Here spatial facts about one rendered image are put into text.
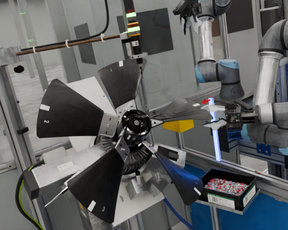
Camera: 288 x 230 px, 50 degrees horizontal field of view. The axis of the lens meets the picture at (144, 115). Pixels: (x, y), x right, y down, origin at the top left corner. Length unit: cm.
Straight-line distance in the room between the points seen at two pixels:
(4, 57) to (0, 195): 75
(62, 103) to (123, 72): 32
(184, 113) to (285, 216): 60
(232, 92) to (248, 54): 380
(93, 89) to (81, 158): 44
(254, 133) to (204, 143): 128
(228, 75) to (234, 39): 362
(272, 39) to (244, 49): 440
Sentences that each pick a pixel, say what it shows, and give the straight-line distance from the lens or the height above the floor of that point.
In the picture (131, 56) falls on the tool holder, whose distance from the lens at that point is 118.
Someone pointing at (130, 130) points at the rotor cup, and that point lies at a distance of 114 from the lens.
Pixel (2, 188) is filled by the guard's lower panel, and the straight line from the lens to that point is 185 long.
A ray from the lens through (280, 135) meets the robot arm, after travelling 122.
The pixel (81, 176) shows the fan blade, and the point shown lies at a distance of 103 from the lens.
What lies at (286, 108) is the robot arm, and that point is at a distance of 117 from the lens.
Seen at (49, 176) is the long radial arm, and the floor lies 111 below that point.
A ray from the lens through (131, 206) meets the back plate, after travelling 133.
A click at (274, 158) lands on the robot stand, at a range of 192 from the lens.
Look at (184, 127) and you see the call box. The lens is 167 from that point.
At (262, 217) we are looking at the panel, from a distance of 158.
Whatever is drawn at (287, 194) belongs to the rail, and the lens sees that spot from 139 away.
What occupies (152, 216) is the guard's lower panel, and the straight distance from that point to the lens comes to 238.
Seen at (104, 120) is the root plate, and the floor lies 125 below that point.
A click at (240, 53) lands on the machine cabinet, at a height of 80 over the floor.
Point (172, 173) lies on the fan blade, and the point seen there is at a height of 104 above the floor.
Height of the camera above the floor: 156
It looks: 16 degrees down
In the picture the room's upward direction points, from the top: 11 degrees counter-clockwise
